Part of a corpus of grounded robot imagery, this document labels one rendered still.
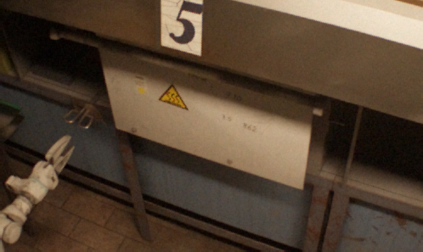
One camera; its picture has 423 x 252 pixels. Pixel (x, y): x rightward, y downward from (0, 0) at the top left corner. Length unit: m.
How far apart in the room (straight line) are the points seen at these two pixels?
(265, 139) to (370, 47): 0.60
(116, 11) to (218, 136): 0.56
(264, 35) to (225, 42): 0.08
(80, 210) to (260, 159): 1.39
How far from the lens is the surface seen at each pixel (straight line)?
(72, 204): 2.87
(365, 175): 1.82
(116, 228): 2.74
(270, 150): 1.58
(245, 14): 1.08
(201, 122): 1.61
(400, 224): 1.98
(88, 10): 1.26
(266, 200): 2.10
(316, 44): 1.05
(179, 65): 1.33
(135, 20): 1.20
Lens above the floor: 2.27
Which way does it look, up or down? 45 degrees down
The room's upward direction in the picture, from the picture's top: 4 degrees counter-clockwise
